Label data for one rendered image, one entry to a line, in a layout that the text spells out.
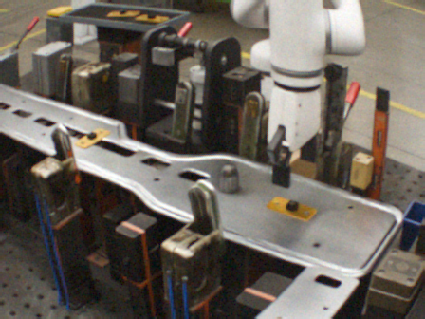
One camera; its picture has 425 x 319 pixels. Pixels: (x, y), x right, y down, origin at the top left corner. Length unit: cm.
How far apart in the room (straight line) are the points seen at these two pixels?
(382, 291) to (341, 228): 23
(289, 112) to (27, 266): 79
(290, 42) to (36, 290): 82
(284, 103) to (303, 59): 8
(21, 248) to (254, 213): 69
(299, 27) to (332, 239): 35
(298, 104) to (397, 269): 31
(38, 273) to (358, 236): 77
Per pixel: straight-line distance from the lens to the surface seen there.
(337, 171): 123
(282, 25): 97
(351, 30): 98
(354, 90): 128
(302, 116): 103
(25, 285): 149
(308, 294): 96
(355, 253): 105
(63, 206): 126
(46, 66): 165
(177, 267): 99
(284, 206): 115
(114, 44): 170
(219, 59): 136
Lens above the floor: 162
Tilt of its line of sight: 29 degrees down
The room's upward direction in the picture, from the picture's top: 1 degrees counter-clockwise
